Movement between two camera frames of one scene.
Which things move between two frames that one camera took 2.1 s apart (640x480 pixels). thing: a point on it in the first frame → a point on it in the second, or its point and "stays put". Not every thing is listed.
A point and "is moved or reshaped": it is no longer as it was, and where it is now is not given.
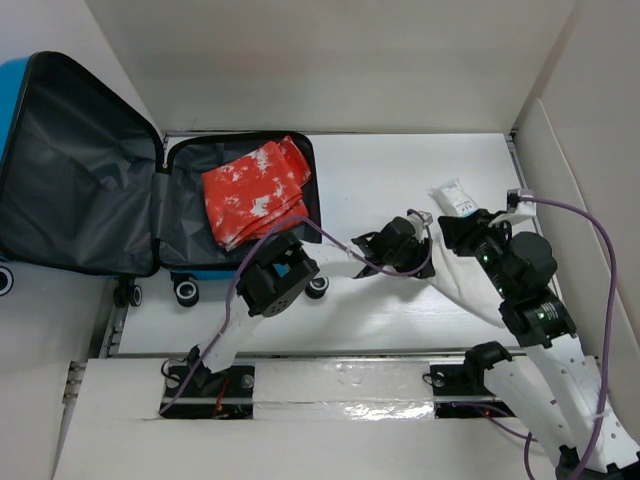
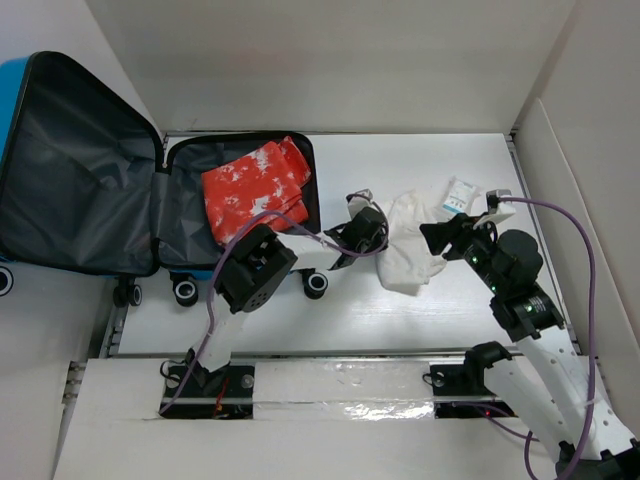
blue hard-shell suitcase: [84, 189] stays put
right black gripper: [460, 232] stays put
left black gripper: [419, 249] → [377, 242]
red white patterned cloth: [249, 195] stays put
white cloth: [463, 278] is moved or reshaped
